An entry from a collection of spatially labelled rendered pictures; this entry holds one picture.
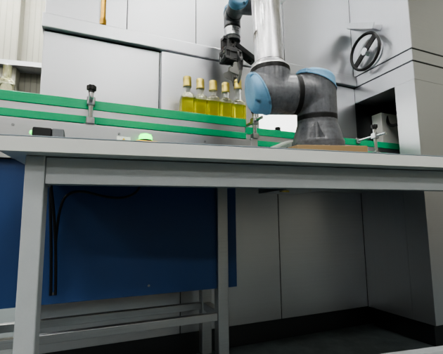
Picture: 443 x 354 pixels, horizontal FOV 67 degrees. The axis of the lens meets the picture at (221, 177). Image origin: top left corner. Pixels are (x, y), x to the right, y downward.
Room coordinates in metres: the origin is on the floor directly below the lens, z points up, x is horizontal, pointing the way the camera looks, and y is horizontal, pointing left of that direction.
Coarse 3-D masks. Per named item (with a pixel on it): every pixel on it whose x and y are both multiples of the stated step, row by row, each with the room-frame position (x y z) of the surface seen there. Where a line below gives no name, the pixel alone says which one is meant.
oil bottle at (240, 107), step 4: (236, 100) 1.38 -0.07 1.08; (240, 100) 1.39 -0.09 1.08; (236, 104) 1.38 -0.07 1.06; (240, 104) 1.39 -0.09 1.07; (244, 104) 1.40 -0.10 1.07; (236, 108) 1.38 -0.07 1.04; (240, 108) 1.39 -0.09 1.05; (244, 108) 1.40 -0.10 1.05; (236, 112) 1.38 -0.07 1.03; (240, 112) 1.39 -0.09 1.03; (244, 112) 1.40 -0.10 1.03; (236, 116) 1.38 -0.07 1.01; (240, 116) 1.39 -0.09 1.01; (244, 116) 1.40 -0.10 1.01
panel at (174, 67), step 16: (160, 64) 1.42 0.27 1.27; (176, 64) 1.43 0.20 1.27; (192, 64) 1.46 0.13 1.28; (208, 64) 1.49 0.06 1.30; (160, 80) 1.42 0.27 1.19; (176, 80) 1.43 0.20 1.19; (192, 80) 1.46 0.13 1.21; (208, 80) 1.49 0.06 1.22; (224, 80) 1.52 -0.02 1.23; (160, 96) 1.41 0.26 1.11; (176, 96) 1.43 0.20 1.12; (208, 96) 1.49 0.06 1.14
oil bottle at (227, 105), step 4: (224, 100) 1.36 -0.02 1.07; (228, 100) 1.37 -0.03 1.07; (232, 100) 1.38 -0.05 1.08; (224, 104) 1.36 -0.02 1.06; (228, 104) 1.37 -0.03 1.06; (232, 104) 1.37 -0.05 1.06; (224, 108) 1.36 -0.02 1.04; (228, 108) 1.37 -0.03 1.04; (232, 108) 1.37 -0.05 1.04; (224, 112) 1.36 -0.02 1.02; (228, 112) 1.37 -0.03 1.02; (232, 112) 1.37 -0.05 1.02; (224, 116) 1.36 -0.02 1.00; (228, 116) 1.37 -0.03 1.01; (232, 116) 1.37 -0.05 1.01
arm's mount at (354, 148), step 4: (296, 148) 0.86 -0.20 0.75; (300, 148) 0.85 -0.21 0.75; (304, 148) 0.86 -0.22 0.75; (308, 148) 0.86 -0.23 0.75; (312, 148) 0.86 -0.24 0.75; (316, 148) 0.87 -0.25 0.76; (320, 148) 0.87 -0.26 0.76; (324, 148) 0.87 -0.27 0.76; (328, 148) 0.87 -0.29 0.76; (332, 148) 0.88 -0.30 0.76; (336, 148) 0.88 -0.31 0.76; (340, 148) 0.88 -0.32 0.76; (344, 148) 0.89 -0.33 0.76; (348, 148) 0.89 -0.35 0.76; (352, 148) 0.89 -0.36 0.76; (356, 148) 0.90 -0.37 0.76; (360, 148) 0.90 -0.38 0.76; (364, 148) 0.90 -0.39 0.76
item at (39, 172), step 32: (32, 160) 0.72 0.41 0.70; (64, 160) 0.74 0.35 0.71; (96, 160) 0.76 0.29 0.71; (128, 160) 0.78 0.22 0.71; (32, 192) 0.72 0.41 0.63; (32, 224) 0.72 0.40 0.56; (32, 256) 0.72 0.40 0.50; (32, 288) 0.72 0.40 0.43; (32, 320) 0.72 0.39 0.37; (32, 352) 0.72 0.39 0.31; (416, 352) 0.99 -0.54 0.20
